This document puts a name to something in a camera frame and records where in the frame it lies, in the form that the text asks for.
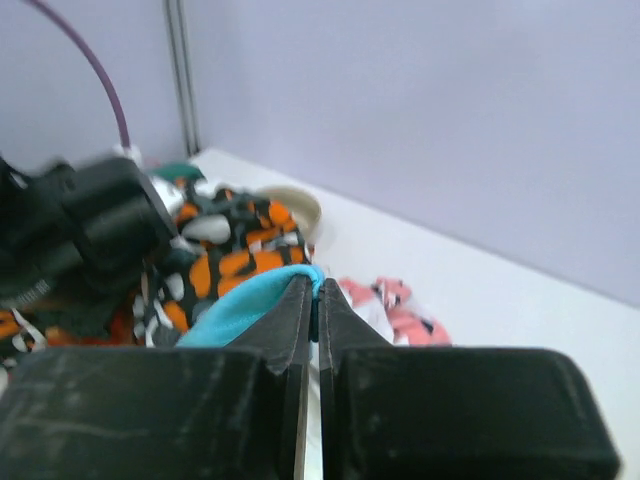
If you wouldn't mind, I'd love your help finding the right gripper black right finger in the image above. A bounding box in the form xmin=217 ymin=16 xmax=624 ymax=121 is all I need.
xmin=317 ymin=280 xmax=621 ymax=479

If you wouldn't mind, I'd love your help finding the dark teal green cloth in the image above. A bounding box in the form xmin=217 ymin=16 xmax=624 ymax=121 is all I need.
xmin=147 ymin=163 xmax=204 ymax=183

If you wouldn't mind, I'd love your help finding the light blue cloth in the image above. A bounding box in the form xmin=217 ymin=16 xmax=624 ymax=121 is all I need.
xmin=176 ymin=264 xmax=325 ymax=348

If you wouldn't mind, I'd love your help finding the pink patterned cloth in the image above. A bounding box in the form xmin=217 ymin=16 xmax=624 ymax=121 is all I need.
xmin=338 ymin=277 xmax=452 ymax=347

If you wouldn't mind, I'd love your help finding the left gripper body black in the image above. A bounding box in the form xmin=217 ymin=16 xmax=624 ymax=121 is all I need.
xmin=1 ymin=157 xmax=178 ymax=330

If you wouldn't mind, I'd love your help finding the camouflage orange black cloth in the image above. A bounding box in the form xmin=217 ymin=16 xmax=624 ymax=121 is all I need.
xmin=132 ymin=177 xmax=311 ymax=347

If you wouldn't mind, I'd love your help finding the left aluminium frame post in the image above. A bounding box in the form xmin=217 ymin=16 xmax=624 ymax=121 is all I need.
xmin=163 ymin=0 xmax=201 ymax=156

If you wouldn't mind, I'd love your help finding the orange red patterned cloth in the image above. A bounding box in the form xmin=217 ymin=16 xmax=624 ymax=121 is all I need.
xmin=1 ymin=294 xmax=136 ymax=371

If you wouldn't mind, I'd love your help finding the beige round bowl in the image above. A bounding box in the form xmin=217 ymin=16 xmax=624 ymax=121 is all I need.
xmin=255 ymin=185 xmax=323 ymax=243

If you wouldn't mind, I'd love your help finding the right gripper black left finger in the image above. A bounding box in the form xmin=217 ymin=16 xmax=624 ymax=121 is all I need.
xmin=1 ymin=276 xmax=313 ymax=479

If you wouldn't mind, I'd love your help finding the white cloth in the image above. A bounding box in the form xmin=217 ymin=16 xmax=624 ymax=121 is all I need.
xmin=305 ymin=303 xmax=394 ymax=479

